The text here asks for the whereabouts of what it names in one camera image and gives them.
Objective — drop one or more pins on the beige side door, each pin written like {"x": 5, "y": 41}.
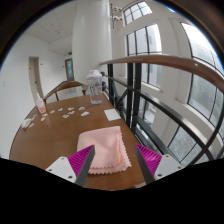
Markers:
{"x": 34, "y": 76}

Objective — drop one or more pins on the clear plastic shaker bottle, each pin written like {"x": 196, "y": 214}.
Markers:
{"x": 95, "y": 88}

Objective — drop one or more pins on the small paper sticker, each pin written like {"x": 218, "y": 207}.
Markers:
{"x": 60, "y": 109}
{"x": 71, "y": 112}
{"x": 31, "y": 125}
{"x": 34, "y": 116}
{"x": 42, "y": 118}
{"x": 82, "y": 108}
{"x": 85, "y": 113}
{"x": 52, "y": 111}
{"x": 44, "y": 114}
{"x": 65, "y": 116}
{"x": 70, "y": 108}

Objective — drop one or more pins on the tall black-framed window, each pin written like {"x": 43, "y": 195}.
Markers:
{"x": 145, "y": 40}

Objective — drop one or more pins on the wooden handrail on black railing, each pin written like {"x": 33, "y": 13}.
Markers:
{"x": 166, "y": 61}

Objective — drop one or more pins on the arched upper window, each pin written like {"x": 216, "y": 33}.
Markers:
{"x": 136, "y": 11}

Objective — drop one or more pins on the white bottle with orange label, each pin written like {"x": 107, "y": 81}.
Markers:
{"x": 41, "y": 106}

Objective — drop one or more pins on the white computer mouse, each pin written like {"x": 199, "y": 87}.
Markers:
{"x": 26, "y": 123}

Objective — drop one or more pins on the glazed double door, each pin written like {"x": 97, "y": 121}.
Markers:
{"x": 69, "y": 69}

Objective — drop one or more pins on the green exit sign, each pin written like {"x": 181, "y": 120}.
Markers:
{"x": 70, "y": 52}

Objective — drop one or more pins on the pink towel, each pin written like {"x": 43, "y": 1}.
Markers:
{"x": 106, "y": 146}

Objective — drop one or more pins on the white paper card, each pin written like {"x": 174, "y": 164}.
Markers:
{"x": 112, "y": 114}

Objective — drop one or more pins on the large curved window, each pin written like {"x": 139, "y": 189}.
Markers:
{"x": 203, "y": 96}

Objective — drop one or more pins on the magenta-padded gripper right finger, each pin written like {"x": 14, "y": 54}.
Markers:
{"x": 151, "y": 161}

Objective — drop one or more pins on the wooden chair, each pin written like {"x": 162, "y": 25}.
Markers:
{"x": 66, "y": 85}

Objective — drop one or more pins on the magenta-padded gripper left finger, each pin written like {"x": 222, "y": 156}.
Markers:
{"x": 80, "y": 161}

